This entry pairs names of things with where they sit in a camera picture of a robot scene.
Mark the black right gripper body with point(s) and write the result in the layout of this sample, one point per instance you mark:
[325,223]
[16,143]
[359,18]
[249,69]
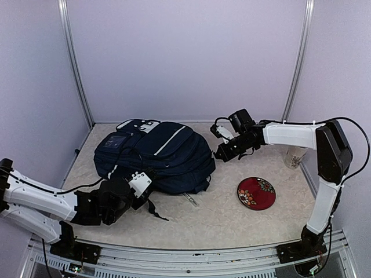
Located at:
[242,145]

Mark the navy blue student backpack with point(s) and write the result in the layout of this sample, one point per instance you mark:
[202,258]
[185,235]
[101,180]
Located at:
[176,158]

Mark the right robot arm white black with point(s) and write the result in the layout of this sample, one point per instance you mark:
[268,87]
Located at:
[327,139]

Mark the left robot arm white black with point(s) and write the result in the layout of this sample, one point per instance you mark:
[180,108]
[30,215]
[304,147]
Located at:
[50,212]

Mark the red floral plate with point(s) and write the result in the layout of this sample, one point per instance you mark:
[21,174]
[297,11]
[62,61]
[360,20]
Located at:
[256,193]

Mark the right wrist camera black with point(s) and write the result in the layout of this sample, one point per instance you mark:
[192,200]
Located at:
[221,132]

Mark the aluminium corner post right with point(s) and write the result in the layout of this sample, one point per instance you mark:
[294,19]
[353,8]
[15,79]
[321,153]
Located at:
[305,34]

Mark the aluminium corner post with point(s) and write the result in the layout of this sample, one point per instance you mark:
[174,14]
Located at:
[305,34]
[65,21]

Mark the aluminium corner post left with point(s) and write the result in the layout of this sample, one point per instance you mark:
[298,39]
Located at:
[65,21]

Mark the aluminium front rail frame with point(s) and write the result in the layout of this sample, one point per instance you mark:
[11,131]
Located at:
[122,261]

